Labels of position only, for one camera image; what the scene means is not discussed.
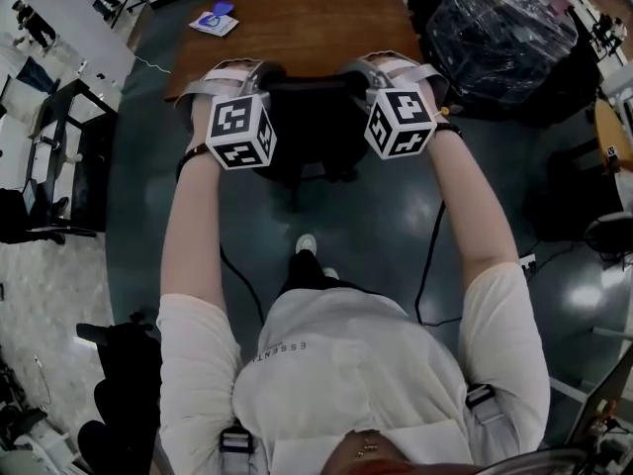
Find person's black trousers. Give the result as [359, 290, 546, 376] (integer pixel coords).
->
[277, 249, 342, 297]

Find black office chair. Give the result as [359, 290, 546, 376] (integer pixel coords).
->
[260, 64, 373, 213]

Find black metal desk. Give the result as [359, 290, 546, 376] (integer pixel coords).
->
[22, 77, 120, 235]

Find grey harness strap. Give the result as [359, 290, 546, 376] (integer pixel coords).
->
[464, 382, 508, 428]
[218, 423, 257, 475]

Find round wooden table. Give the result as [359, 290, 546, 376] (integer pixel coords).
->
[592, 97, 633, 173]

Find person's white shirt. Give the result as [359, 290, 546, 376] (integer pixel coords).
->
[156, 263, 553, 475]

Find white floor cable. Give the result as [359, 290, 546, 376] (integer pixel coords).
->
[134, 54, 172, 75]

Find plastic-wrapped black equipment stack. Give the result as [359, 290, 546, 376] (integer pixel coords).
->
[424, 0, 581, 108]

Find white printed packet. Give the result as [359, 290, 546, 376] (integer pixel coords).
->
[188, 10, 241, 36]

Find brown wooden table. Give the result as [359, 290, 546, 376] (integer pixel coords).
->
[164, 0, 426, 103]

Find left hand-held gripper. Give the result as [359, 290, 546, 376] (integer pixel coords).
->
[176, 56, 287, 171]

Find person's right forearm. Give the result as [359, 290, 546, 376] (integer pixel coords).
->
[426, 129, 523, 291]

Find black floor fan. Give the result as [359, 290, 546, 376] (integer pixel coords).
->
[583, 211, 633, 270]

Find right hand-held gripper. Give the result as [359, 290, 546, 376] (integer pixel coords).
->
[339, 50, 451, 160]

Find person's left forearm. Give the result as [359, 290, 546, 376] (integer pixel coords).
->
[160, 97, 234, 312]

